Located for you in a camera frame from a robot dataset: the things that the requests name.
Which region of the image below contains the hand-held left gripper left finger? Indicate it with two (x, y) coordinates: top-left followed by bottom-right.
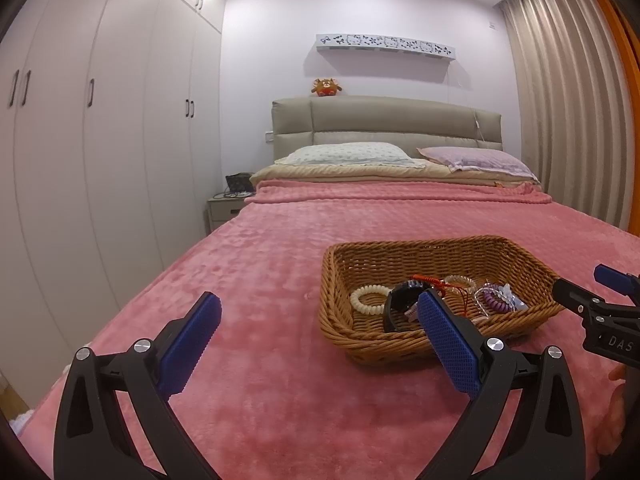
(52, 291), (226, 480)

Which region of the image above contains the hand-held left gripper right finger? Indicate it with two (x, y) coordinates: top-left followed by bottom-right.
(416, 288), (588, 480)

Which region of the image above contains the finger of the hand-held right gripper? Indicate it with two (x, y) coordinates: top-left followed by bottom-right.
(551, 278), (608, 318)
(594, 264), (640, 306)

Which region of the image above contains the light blue hair clip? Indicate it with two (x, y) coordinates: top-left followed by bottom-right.
(500, 282), (530, 311)

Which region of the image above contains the clear crystal bead strand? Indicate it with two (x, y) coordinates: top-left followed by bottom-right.
(470, 284), (501, 321)

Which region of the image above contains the purple spiral hair tie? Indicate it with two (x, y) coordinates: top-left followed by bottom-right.
(474, 285), (512, 313)

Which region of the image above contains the red cord bracelet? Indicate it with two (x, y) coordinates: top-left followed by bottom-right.
(411, 274), (476, 318)

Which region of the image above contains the clear pink spiral hair tie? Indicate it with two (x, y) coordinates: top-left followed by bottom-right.
(442, 274), (477, 293)

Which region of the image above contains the black wristwatch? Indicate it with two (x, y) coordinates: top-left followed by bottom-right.
(382, 281), (433, 333)

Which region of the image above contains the brown wicker basket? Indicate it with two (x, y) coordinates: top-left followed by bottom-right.
(319, 235), (571, 366)

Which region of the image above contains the cream beaded bracelet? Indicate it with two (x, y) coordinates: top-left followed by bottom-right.
(350, 284), (393, 317)

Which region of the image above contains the person's right hand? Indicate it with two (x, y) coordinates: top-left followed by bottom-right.
(606, 364), (640, 456)

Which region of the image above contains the pink fleece blanket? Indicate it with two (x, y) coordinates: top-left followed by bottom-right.
(17, 180), (640, 480)

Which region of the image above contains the nightstand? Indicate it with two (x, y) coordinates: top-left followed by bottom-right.
(206, 195), (251, 235)

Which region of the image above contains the lilac pillow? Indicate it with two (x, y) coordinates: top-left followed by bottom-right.
(416, 146), (538, 181)

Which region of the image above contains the dark bag on nightstand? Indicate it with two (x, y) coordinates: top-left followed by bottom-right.
(225, 172), (254, 195)

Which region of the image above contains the beige curtain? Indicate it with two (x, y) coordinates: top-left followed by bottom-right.
(500, 0), (640, 238)

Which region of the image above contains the white wardrobe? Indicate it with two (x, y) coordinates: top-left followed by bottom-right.
(0, 0), (224, 411)

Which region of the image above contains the white dotted pillow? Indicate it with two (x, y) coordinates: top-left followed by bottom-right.
(287, 142), (426, 168)

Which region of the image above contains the beige padded headboard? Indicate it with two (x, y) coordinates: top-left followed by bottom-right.
(271, 95), (504, 163)

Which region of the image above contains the orange plush toy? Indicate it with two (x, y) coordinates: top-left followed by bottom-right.
(311, 78), (344, 98)

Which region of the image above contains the orange door frame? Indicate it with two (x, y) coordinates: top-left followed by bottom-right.
(575, 0), (640, 76)

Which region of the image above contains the white wall shelf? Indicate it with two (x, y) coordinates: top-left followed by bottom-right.
(316, 32), (457, 61)

